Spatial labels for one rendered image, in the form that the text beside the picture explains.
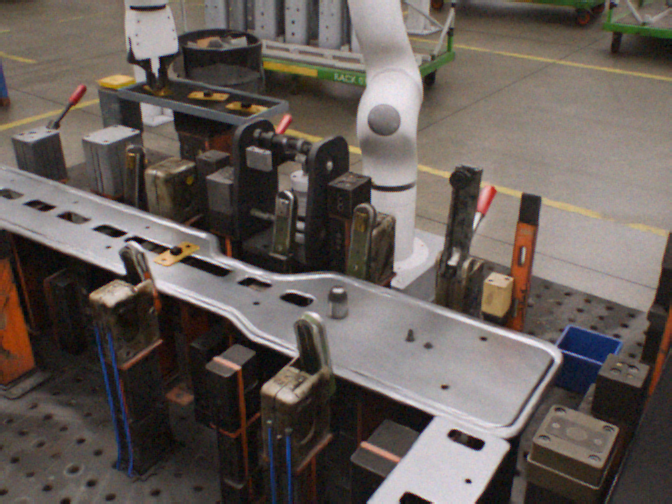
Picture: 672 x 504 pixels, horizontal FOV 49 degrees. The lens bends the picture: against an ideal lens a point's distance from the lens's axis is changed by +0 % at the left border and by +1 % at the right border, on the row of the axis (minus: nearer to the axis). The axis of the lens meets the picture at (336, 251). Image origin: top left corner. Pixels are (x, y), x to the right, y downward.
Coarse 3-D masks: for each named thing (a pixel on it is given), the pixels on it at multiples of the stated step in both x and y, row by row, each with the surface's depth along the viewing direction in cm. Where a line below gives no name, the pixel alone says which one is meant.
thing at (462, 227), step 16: (464, 176) 105; (480, 176) 108; (464, 192) 109; (464, 208) 110; (448, 224) 111; (464, 224) 111; (448, 240) 112; (464, 240) 110; (448, 256) 114; (464, 256) 111
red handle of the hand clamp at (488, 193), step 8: (488, 192) 117; (496, 192) 118; (480, 200) 117; (488, 200) 117; (480, 208) 116; (488, 208) 117; (480, 216) 116; (472, 232) 115; (456, 248) 114; (456, 256) 113; (448, 264) 113; (456, 264) 113
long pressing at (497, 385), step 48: (48, 192) 152; (48, 240) 134; (96, 240) 133; (192, 240) 133; (192, 288) 119; (240, 288) 119; (288, 288) 119; (384, 288) 118; (288, 336) 107; (336, 336) 107; (384, 336) 107; (432, 336) 107; (480, 336) 107; (528, 336) 106; (384, 384) 98; (432, 384) 97; (480, 384) 97; (528, 384) 97
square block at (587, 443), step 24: (552, 408) 85; (552, 432) 81; (576, 432) 81; (600, 432) 81; (528, 456) 82; (552, 456) 79; (576, 456) 78; (600, 456) 78; (528, 480) 82; (552, 480) 80; (576, 480) 79; (600, 480) 78
